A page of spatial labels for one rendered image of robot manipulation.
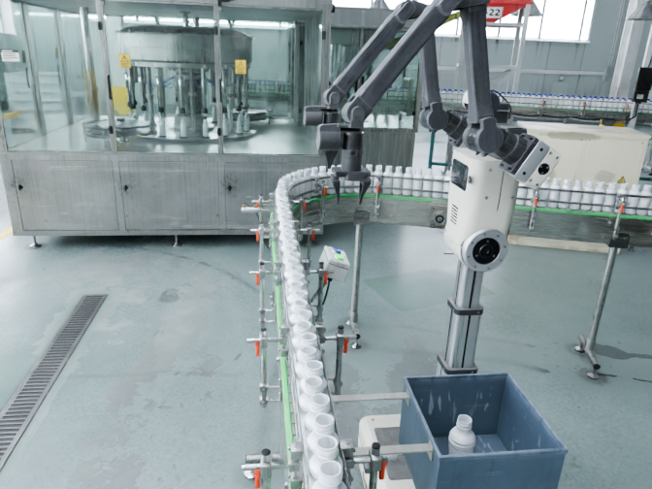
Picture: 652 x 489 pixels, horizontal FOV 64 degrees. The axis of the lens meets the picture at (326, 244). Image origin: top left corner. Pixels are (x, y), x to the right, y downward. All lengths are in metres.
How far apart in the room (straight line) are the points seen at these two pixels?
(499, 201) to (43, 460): 2.28
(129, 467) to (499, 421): 1.69
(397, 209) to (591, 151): 2.82
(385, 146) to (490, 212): 5.18
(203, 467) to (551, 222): 2.28
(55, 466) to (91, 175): 2.87
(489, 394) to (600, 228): 1.89
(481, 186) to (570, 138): 3.83
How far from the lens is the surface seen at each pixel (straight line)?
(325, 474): 0.91
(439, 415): 1.64
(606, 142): 5.64
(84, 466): 2.79
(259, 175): 4.84
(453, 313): 2.01
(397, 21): 1.94
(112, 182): 5.03
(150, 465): 2.71
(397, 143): 6.94
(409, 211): 3.20
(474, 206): 1.77
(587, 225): 3.34
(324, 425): 1.04
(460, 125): 2.01
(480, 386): 1.62
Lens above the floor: 1.80
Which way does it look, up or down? 20 degrees down
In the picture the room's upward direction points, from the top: 2 degrees clockwise
